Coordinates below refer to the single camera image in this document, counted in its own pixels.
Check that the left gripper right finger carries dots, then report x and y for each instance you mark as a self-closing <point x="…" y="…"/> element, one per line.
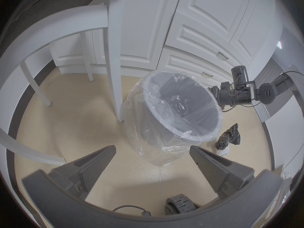
<point x="218" y="172"/>

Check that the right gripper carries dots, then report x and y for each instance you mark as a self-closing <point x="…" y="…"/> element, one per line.
<point x="225" y="98"/>

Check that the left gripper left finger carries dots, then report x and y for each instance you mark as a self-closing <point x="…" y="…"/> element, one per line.
<point x="90" y="167"/>

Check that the white printed wrapper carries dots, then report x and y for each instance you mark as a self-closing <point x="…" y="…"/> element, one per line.
<point x="222" y="151"/>

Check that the black plastic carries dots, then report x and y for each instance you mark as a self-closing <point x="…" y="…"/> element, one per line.
<point x="231" y="136"/>

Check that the clear plastic bag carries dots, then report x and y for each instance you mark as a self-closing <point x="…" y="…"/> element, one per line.
<point x="133" y="120"/>

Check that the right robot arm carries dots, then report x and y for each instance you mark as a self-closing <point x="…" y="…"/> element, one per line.
<point x="266" y="92"/>

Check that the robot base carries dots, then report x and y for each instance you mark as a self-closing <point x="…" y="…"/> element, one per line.
<point x="180" y="203"/>

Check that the light grey trash bin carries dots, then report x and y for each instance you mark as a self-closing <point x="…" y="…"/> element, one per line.
<point x="201" y="122"/>

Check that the white wardrobe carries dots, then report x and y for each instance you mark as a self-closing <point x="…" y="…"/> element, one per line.
<point x="209" y="13"/>

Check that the white chair with grey seat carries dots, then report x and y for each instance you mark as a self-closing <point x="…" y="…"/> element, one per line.
<point x="114" y="56"/>

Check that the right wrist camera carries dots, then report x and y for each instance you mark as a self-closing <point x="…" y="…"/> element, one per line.
<point x="225" y="85"/>

